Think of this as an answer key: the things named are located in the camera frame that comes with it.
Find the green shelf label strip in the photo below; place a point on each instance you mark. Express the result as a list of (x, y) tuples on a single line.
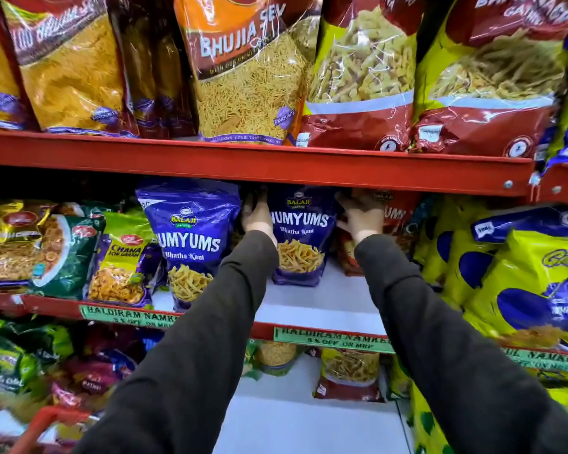
[(123, 316), (549, 360), (331, 340)]

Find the person's right forearm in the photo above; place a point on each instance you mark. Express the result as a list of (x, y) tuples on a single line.
[(449, 359)]

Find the small yellow red snack packet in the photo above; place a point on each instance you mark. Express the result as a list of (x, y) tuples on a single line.
[(350, 373)]

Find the lime green snack packet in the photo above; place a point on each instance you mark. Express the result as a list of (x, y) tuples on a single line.
[(120, 260)]

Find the dark brown snack packet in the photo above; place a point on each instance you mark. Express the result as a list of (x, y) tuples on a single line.
[(156, 75)]

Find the person's left forearm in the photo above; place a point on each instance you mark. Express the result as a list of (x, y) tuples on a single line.
[(194, 354)]

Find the large blue snack packet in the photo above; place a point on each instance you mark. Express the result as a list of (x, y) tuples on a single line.
[(189, 231)]

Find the red metal shelf beam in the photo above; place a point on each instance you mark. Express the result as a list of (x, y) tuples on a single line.
[(52, 304), (265, 163), (561, 184)]

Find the person's left hand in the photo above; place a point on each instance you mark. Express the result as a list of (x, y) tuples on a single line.
[(259, 219)]

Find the white shelf board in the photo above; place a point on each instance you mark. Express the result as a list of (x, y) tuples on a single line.
[(326, 302), (312, 420)]

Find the dark green snack packet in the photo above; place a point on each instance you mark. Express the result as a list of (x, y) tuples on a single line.
[(71, 260)]

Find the person's right hand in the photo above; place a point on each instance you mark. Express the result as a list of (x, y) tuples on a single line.
[(367, 217)]

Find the small blue snack packet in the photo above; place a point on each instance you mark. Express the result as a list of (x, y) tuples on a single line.
[(303, 231)]

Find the pink snack packet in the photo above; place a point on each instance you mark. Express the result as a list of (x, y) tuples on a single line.
[(92, 373)]

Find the person's left fingers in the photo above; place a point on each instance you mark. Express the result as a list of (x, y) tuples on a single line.
[(255, 204)]

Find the gold snack packet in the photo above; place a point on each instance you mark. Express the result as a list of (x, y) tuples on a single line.
[(9, 241)]

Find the orange snack packet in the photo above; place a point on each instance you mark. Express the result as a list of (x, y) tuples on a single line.
[(251, 70)]

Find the person's right fingers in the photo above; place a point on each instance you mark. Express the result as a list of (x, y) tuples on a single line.
[(355, 200)]

